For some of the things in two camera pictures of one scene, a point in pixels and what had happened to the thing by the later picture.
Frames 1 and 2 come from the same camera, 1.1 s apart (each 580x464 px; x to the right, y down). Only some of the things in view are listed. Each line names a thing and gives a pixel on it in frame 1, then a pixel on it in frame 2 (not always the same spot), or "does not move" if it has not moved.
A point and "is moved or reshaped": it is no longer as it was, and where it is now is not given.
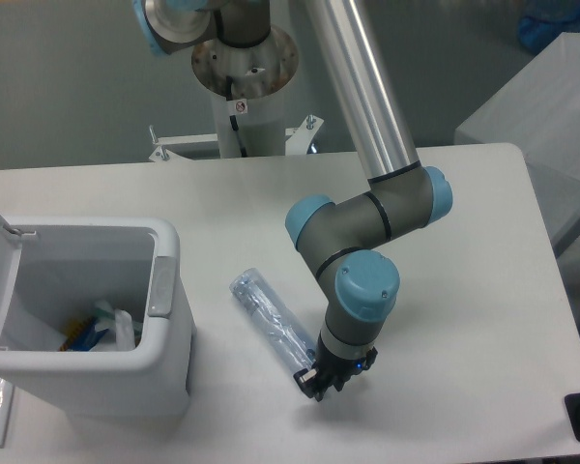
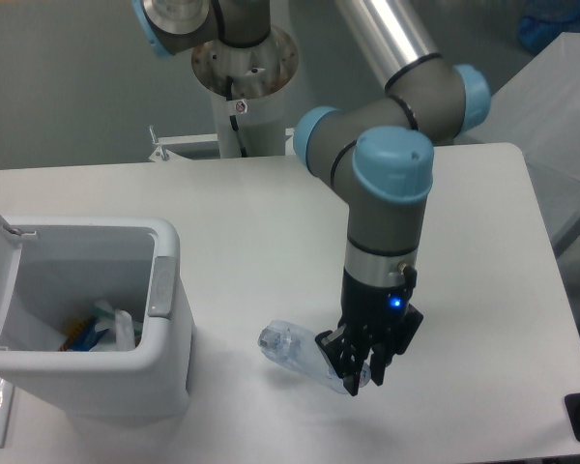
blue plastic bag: x=544 y=20 does not move
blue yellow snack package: x=82 y=335 does not move
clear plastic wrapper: x=120 y=334 does not move
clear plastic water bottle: x=275 y=323 is moved or reshaped
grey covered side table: x=550 y=109 does not move
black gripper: x=331 y=371 → x=382 y=313
